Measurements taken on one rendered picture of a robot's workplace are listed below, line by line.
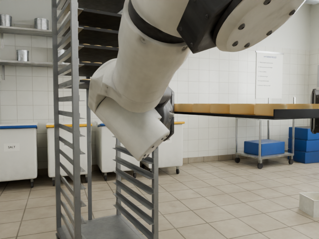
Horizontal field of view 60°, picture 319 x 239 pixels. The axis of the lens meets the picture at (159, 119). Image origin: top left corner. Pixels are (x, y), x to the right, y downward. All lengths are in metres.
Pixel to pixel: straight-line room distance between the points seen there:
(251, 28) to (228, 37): 0.02
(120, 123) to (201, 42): 0.22
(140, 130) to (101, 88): 0.08
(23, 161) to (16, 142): 0.24
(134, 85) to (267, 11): 0.15
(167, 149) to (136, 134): 3.52
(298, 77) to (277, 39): 0.88
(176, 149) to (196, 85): 1.35
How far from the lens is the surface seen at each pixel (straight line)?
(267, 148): 4.81
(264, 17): 0.21
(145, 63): 0.25
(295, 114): 0.46
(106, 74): 0.35
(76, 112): 1.43
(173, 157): 3.95
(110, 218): 2.26
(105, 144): 3.65
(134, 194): 1.93
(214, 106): 0.54
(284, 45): 6.03
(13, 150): 3.63
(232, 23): 0.19
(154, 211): 1.71
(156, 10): 0.22
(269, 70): 5.70
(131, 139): 0.39
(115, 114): 0.39
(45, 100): 4.23
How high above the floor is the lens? 1.02
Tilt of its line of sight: 3 degrees down
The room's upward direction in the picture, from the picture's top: straight up
